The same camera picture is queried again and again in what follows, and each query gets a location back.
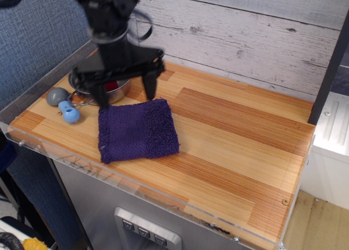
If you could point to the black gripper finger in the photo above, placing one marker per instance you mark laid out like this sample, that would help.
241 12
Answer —
150 84
98 92

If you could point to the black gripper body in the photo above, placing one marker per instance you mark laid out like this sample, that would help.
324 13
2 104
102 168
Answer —
115 59

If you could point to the purple terry cloth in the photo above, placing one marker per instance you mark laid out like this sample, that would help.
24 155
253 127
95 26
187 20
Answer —
143 130

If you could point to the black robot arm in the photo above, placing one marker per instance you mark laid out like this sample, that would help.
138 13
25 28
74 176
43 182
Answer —
108 16

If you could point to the dark red plastic pepper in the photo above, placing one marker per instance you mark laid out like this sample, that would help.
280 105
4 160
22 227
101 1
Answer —
111 86

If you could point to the small steel pot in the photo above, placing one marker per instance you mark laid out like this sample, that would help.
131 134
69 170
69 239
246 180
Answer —
80 97

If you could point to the grey and blue toy scoop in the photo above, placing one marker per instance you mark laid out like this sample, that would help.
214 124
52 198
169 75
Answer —
60 97

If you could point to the clear acrylic table guard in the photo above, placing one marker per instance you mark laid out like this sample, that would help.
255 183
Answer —
238 185

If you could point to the steel panel with buttons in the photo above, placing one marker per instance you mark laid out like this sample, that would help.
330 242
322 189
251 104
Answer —
134 230

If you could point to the yellow and black object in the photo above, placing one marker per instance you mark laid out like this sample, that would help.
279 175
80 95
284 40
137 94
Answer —
10 241

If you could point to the white metal cabinet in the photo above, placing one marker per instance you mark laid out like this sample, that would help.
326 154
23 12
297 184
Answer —
326 172

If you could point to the black post right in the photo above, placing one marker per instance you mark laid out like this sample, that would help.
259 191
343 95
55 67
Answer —
330 74

